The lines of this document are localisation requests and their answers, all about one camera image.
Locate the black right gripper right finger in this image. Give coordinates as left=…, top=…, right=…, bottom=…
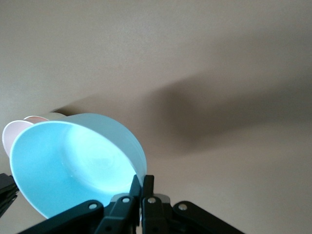
left=141, top=175, right=246, bottom=234

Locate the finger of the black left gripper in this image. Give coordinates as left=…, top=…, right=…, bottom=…
left=0, top=173, right=19, bottom=216

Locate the pale pink plastic bowl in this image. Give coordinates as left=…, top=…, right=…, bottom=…
left=1, top=115, right=49, bottom=158

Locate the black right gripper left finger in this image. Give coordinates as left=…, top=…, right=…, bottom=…
left=18, top=175, right=142, bottom=234

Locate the light blue plastic bowl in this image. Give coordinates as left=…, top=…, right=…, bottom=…
left=9, top=113, right=148, bottom=219

